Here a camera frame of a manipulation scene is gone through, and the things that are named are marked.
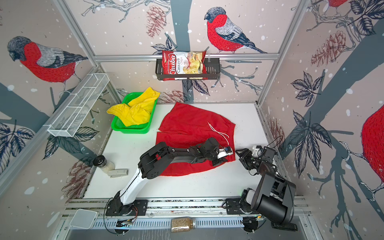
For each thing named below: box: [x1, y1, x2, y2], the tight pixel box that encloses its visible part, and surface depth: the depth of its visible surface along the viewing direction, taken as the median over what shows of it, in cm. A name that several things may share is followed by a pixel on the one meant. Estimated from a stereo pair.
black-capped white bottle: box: [93, 155, 115, 174], surface depth 80 cm
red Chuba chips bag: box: [162, 50, 208, 81], surface depth 90 cm
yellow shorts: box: [106, 87, 161, 127], surface depth 107 cm
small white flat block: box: [107, 169, 129, 178], surface depth 85 cm
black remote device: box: [271, 222, 298, 232], surface depth 67 cm
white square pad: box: [69, 208, 100, 230], surface depth 71 cm
